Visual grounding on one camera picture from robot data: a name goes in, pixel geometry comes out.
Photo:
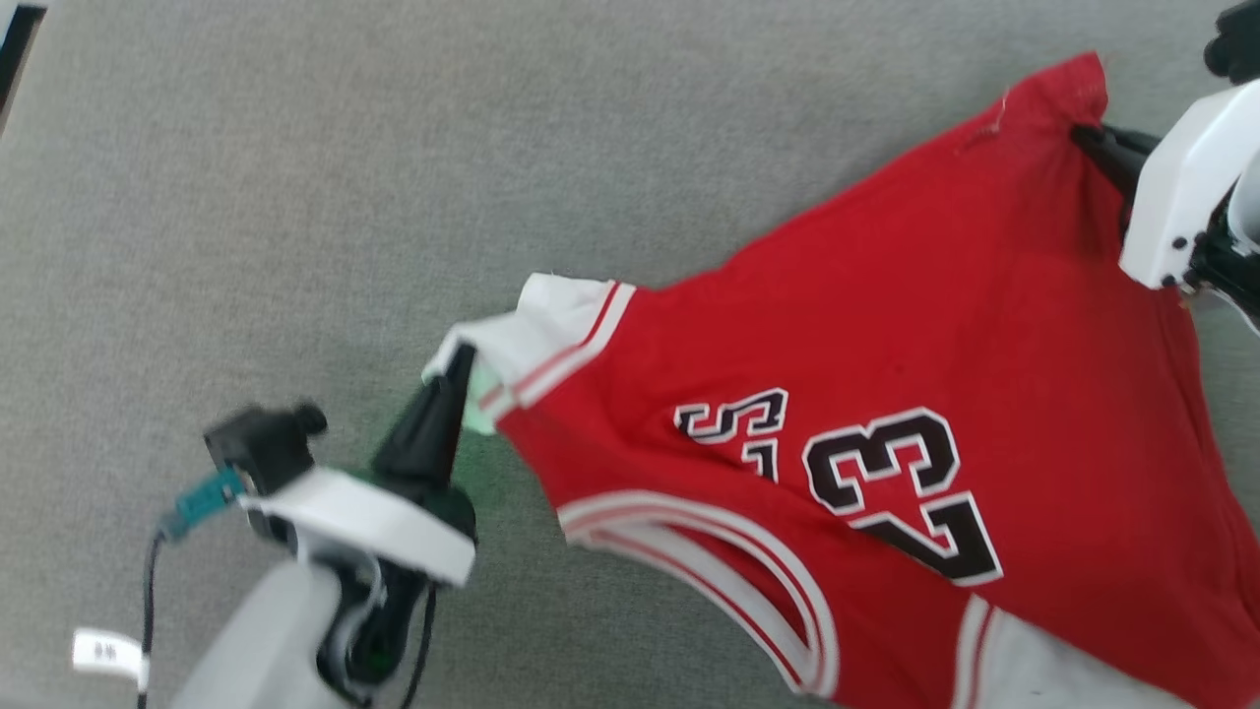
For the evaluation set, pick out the black frame strip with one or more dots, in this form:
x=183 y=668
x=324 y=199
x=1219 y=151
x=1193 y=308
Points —
x=18 y=54

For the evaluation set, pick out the teal left camera connector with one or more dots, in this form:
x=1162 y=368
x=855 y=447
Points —
x=202 y=502

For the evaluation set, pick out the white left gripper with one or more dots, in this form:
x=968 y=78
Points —
x=384 y=522

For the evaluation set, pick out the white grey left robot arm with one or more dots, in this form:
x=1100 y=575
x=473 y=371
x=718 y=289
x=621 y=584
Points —
x=256 y=640

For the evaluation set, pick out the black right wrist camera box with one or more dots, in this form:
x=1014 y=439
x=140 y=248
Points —
x=1238 y=44

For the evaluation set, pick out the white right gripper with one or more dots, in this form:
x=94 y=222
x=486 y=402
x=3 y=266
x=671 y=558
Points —
x=1176 y=187

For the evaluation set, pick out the red white basketball jersey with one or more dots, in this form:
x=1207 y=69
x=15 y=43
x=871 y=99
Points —
x=935 y=345

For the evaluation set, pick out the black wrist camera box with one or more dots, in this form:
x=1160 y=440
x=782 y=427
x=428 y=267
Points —
x=1238 y=44
x=261 y=443

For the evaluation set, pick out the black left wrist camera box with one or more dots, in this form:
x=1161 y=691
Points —
x=261 y=443

